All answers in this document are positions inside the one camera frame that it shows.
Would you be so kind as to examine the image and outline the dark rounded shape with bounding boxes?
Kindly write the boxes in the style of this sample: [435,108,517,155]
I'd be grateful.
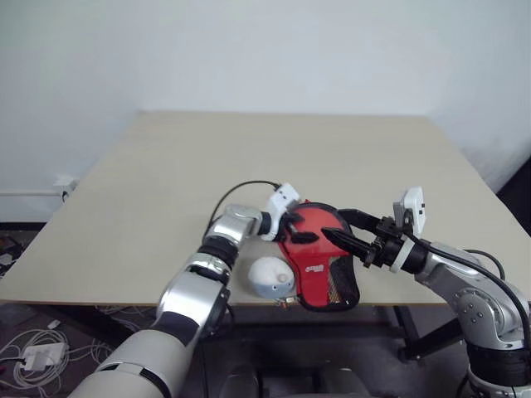
[318,360,374,398]
[218,364,266,398]

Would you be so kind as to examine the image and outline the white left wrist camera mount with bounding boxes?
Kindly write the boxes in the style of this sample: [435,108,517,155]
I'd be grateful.
[260,182,300,242]

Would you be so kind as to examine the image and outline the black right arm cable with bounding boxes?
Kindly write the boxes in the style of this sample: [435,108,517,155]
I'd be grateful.
[400,230,531,345]

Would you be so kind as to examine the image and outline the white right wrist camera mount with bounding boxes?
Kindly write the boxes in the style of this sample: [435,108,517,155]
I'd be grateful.
[389,186,428,274]

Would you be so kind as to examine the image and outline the red and black pouch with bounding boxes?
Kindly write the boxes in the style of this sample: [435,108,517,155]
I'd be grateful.
[275,198,361,312]

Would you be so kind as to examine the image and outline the white blue rounded pouch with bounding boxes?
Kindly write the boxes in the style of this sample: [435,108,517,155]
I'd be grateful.
[247,255,298,300]

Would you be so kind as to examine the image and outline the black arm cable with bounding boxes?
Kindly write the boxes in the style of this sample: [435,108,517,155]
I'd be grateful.
[400,230,531,345]
[207,179,283,238]

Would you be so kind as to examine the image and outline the white wall socket box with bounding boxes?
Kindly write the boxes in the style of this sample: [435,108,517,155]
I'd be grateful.
[53,173,80,198]

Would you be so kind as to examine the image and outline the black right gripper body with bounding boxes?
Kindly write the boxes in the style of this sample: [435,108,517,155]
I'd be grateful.
[361,215,407,270]

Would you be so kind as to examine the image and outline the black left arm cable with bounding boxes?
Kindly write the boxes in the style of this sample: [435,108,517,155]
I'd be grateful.
[207,179,283,238]

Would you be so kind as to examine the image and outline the white floor cable bundle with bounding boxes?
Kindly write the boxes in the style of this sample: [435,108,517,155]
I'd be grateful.
[0,317,142,397]

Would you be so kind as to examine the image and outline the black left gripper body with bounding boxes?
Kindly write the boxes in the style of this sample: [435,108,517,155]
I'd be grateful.
[274,210,300,243]

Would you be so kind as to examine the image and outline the white power adapter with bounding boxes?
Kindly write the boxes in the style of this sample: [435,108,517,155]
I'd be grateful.
[22,342,70,373]

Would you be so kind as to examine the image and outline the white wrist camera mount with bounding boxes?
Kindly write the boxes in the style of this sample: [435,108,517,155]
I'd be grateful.
[260,182,300,242]
[389,186,428,274]

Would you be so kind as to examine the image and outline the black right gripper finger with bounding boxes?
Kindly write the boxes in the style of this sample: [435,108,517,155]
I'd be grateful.
[321,227,375,262]
[337,208,383,234]

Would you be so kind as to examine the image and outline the black table leg frame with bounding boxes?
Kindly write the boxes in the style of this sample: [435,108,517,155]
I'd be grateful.
[389,305,472,366]

